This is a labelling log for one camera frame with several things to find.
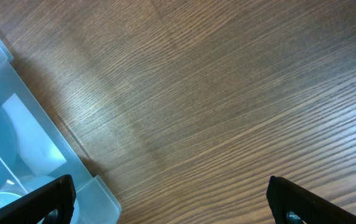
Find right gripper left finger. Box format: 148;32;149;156
0;174;76;224

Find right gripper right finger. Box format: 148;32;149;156
266;175;356;224

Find white label in container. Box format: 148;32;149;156
2;94;67;175

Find clear plastic storage container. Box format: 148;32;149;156
0;40;121;223

